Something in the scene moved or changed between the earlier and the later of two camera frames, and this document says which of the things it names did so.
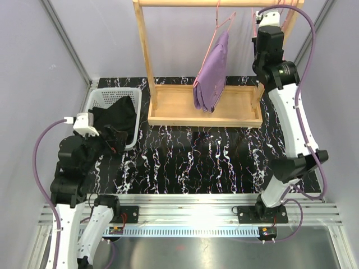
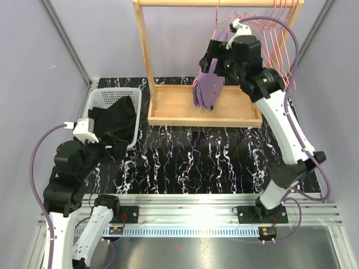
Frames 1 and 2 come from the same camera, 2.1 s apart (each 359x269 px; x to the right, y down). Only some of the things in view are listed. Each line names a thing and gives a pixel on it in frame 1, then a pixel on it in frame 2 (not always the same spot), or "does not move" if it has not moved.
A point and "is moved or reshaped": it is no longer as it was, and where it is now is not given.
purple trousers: [208, 89] does not move
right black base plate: [255, 214] does not move
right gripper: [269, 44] to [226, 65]
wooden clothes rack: [173, 105] does not move
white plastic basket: [102, 97] does not move
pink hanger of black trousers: [254, 20] is moved or reshaped
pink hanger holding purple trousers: [217, 26] does not move
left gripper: [118, 142] to [118, 146]
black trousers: [121, 116] does not move
